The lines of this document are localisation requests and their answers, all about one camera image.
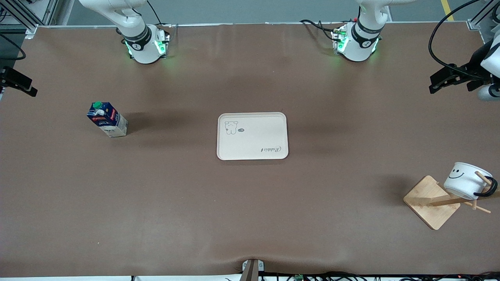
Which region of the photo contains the blue milk carton green cap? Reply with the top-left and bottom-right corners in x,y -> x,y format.
87,101 -> 129,138

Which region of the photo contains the white smiley cup black handle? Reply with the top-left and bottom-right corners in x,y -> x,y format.
444,162 -> 498,200

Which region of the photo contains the wooden cup rack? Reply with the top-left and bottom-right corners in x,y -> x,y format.
403,172 -> 500,230

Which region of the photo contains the brown table mat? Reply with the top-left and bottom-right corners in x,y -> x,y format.
0,23 -> 500,278

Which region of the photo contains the cream plastic tray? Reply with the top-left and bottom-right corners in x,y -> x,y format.
217,112 -> 289,161

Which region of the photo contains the aluminium frame post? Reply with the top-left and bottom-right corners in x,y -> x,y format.
467,0 -> 500,31
0,0 -> 59,39

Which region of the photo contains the black right arm base cable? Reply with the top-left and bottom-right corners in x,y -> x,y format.
146,0 -> 163,26

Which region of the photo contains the black arm base cable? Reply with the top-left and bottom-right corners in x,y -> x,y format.
300,19 -> 340,43
146,0 -> 163,26

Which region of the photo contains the black left arm base cable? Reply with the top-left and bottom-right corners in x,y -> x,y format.
300,19 -> 340,43

